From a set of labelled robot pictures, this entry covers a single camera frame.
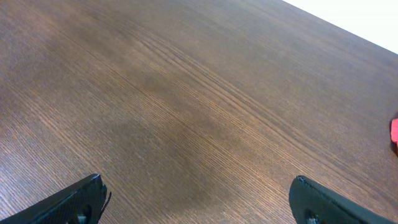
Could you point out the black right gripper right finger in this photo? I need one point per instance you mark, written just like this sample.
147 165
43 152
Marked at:
311 202

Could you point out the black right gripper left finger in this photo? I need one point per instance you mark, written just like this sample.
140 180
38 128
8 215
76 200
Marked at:
83 202

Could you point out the red heathered t-shirt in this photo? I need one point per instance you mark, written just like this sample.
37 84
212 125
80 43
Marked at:
394 131

